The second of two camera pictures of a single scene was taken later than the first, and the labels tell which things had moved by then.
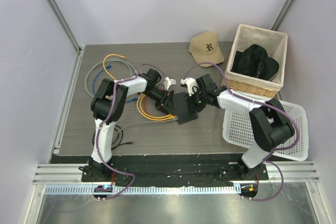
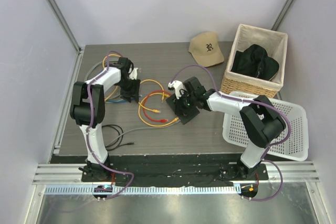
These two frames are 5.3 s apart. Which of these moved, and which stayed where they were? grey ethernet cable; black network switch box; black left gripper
Moved: black left gripper
Stayed: grey ethernet cable; black network switch box
